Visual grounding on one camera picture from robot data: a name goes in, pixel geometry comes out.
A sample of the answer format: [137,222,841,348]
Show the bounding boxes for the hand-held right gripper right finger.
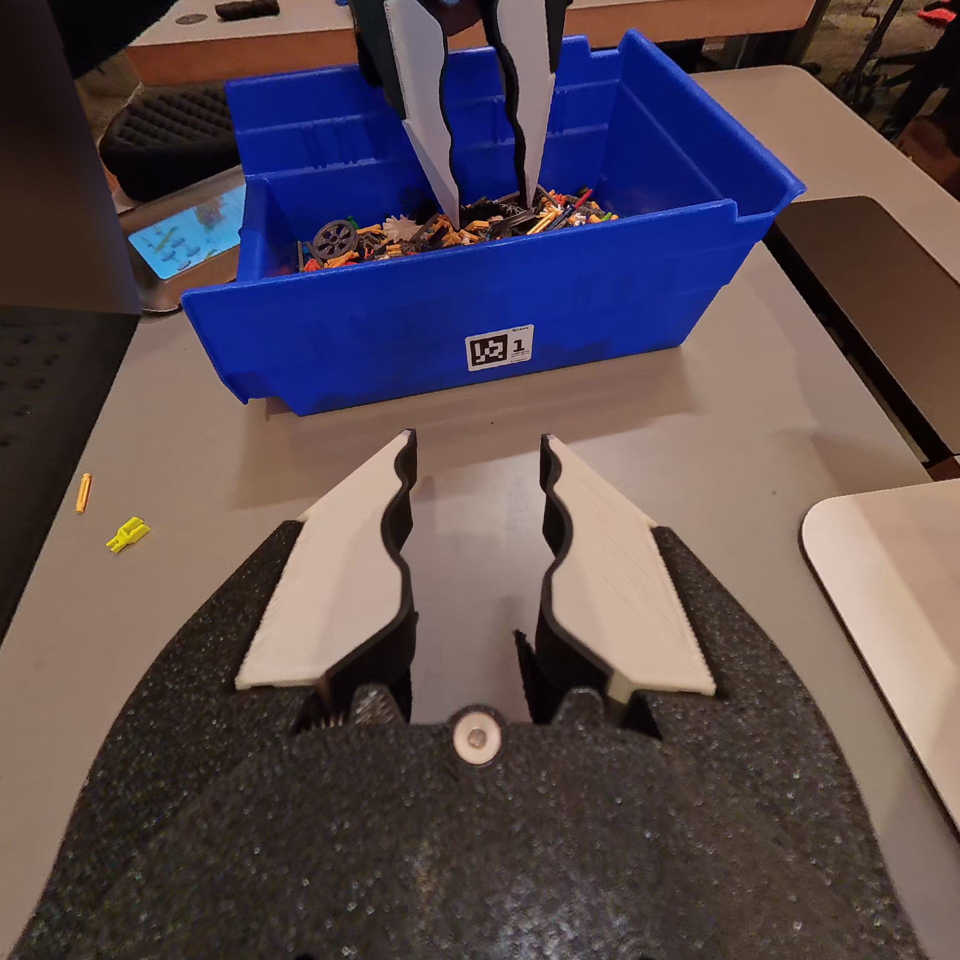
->
[538,433,718,727]

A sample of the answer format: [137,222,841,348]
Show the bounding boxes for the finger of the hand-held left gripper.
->
[382,0,462,230]
[491,0,558,213]

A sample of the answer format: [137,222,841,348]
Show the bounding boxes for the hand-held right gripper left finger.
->
[234,429,420,706]

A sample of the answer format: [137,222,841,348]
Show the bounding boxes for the pile of colourful construction pieces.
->
[296,187,620,275]

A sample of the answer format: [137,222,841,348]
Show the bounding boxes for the blue plastic storage bin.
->
[181,28,807,417]

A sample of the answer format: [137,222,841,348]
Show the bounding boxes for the wood edged table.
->
[126,0,830,85]

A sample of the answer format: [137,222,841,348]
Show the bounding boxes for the small grey spoked wheel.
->
[312,222,357,264]

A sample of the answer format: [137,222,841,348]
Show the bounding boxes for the black ribbed foam cushion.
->
[99,86,241,202]

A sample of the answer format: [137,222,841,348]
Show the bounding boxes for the tablet in clear case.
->
[120,168,249,312]

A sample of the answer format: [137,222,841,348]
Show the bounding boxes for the white book stand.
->
[801,480,960,807]

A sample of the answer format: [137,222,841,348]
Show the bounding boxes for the black perforated mat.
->
[0,303,144,639]

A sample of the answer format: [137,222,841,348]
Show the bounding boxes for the black tripod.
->
[828,0,912,106]

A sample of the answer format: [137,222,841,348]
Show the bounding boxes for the dark brown seat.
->
[765,196,960,462]

